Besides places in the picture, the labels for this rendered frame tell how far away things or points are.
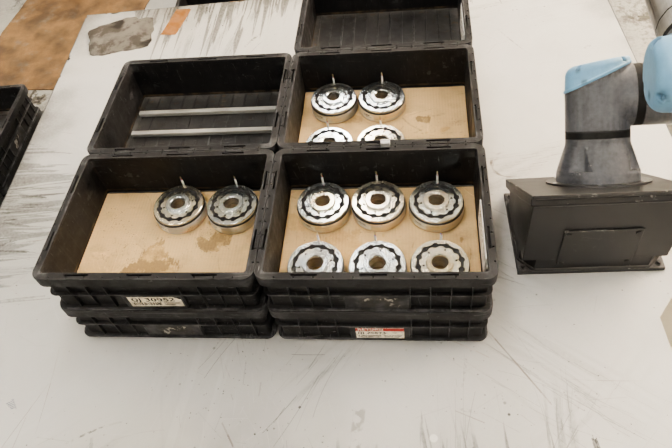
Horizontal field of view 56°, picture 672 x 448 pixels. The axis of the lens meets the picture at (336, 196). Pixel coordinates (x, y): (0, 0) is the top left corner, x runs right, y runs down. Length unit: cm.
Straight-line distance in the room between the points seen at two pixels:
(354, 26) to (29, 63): 218
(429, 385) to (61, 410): 69
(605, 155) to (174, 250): 83
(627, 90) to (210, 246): 82
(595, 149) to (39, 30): 305
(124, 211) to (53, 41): 231
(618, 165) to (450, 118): 37
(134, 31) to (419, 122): 104
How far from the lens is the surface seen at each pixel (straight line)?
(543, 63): 176
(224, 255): 122
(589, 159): 124
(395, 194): 122
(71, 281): 119
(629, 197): 117
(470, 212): 123
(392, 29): 166
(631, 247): 129
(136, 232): 133
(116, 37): 210
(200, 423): 123
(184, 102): 157
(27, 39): 371
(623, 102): 125
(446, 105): 143
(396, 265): 112
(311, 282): 104
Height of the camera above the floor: 180
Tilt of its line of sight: 50 degrees down
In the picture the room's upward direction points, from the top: 10 degrees counter-clockwise
